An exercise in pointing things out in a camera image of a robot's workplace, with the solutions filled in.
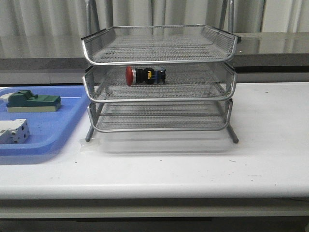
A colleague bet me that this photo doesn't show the red emergency stop button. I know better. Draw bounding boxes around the red emergency stop button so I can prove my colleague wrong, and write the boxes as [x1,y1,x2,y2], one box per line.
[125,66,166,86]

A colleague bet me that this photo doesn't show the silver mesh tray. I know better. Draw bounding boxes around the silver mesh tray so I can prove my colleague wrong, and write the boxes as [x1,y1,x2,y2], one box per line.
[87,100,233,132]
[82,25,240,66]
[83,63,237,102]

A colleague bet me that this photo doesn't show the silver mesh bottom tray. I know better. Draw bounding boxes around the silver mesh bottom tray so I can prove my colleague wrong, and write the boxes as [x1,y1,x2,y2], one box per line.
[87,100,233,132]

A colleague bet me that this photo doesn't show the clear tape patch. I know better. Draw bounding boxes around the clear tape patch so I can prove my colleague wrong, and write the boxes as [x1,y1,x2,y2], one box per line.
[80,138,102,152]

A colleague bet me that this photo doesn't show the silver mesh top tray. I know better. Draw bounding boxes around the silver mesh top tray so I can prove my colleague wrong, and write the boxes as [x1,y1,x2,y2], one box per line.
[82,25,240,66]

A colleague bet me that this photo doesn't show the blue plastic tray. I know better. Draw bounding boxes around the blue plastic tray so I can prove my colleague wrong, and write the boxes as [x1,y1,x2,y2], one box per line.
[0,86,89,156]

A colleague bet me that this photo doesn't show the dark grey back counter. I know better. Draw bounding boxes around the dark grey back counter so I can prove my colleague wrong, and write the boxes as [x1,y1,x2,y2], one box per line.
[0,32,309,72]

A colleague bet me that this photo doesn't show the white circuit breaker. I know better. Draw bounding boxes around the white circuit breaker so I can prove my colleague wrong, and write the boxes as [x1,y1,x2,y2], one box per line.
[0,119,29,144]

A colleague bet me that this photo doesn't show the white part behind green block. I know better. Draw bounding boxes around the white part behind green block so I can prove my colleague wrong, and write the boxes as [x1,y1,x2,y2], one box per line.
[0,93,13,103]

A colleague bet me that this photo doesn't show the grey metal rack frame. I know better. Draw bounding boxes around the grey metal rack frame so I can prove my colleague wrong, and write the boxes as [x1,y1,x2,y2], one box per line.
[83,28,242,144]

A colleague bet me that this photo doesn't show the green and beige switch block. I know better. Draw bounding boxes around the green and beige switch block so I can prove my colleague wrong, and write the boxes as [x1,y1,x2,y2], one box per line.
[6,90,61,113]

